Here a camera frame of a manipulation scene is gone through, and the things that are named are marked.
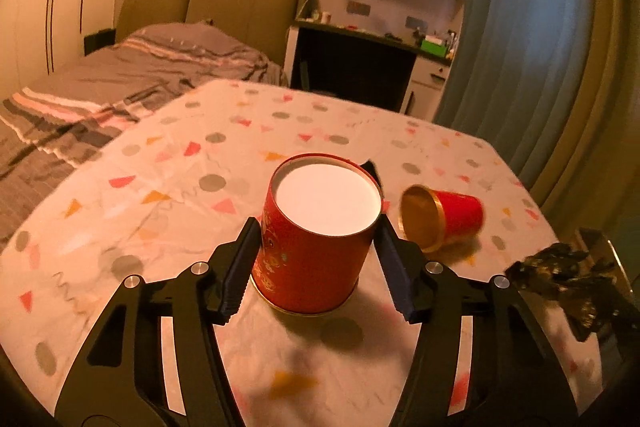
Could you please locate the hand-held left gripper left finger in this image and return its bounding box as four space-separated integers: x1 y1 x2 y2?
54 216 261 427

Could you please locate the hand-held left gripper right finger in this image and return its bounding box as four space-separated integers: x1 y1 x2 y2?
372 222 583 427

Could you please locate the red cylindrical paper canister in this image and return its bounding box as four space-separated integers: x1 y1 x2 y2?
250 153 385 319

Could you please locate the dark wrapper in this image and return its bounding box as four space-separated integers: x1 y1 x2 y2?
504 243 621 343

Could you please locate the small red cup gold inside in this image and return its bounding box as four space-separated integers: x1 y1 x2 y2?
398 185 486 254

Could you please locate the black paper piece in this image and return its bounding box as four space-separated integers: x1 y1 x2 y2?
361 159 384 194

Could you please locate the patterned tablecloth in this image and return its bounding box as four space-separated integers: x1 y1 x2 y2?
0 79 608 427

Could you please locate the dark desk with white drawers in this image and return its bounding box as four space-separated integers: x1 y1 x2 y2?
289 19 453 115

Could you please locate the green box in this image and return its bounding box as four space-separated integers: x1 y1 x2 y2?
420 38 449 58

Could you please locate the bed with striped blanket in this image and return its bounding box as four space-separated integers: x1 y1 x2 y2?
0 22 290 253

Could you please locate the beige curtain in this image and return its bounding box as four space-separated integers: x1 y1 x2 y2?
520 0 640 248

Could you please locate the beige padded headboard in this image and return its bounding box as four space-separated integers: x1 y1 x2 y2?
116 0 315 62

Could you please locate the black nightstand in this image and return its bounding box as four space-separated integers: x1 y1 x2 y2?
84 29 118 58

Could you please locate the blue curtain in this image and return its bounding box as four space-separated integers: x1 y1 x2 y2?
434 0 596 178

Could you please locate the white wardrobe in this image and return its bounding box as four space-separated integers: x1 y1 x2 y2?
0 0 138 100

